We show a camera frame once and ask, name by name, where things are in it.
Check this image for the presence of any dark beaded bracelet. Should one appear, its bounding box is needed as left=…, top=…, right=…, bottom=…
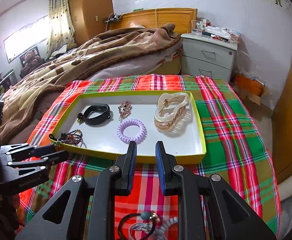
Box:
left=48, top=129, right=84, bottom=146

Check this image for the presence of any black hair tie with beads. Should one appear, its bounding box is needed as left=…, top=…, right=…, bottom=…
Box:
left=117, top=211, right=162, bottom=240

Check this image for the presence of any purple spiral hair tie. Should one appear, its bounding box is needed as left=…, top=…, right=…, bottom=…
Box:
left=116, top=119, right=148, bottom=145

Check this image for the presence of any gold black brooch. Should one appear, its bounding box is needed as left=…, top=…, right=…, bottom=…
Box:
left=77, top=113, right=84, bottom=124

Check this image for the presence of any light blue spiral hair tie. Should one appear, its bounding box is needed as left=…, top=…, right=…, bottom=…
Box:
left=128, top=216, right=179, bottom=240

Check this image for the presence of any pink rhinestone hair clip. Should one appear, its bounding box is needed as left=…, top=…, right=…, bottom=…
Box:
left=118, top=101, right=132, bottom=122

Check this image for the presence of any yellow green shallow tray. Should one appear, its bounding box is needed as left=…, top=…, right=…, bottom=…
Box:
left=49, top=90, right=207, bottom=164

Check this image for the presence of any plaid colourful cloth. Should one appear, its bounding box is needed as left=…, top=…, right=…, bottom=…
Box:
left=17, top=74, right=281, bottom=236

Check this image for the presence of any black wristband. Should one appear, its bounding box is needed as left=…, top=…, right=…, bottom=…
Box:
left=82, top=103, right=111, bottom=126

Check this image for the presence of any cream claw hair clip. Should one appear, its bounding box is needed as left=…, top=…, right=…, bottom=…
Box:
left=154, top=92, right=189, bottom=130

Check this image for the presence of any framed teddy picture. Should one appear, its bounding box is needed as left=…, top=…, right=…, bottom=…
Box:
left=20, top=47, right=44, bottom=78

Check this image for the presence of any brown patterned blanket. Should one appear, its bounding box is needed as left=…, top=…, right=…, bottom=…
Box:
left=0, top=23, right=181, bottom=145

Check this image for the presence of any white paper roll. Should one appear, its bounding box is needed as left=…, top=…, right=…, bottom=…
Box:
left=278, top=175, right=292, bottom=202

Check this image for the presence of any orange box on floor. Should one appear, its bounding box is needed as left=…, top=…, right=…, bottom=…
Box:
left=234, top=73, right=265, bottom=105

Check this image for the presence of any patterned curtain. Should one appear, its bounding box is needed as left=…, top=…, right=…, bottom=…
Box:
left=45, top=0, right=75, bottom=59

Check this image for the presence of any white nightstand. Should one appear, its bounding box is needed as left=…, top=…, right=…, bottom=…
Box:
left=181, top=34, right=238, bottom=82

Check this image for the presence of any wooden wardrobe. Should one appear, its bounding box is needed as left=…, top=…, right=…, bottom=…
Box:
left=68, top=0, right=113, bottom=45

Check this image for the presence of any clutter on nightstand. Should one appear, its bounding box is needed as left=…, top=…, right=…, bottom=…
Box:
left=191, top=18, right=241, bottom=43

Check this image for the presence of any wooden headboard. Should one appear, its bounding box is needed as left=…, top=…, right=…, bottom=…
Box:
left=107, top=8, right=197, bottom=34

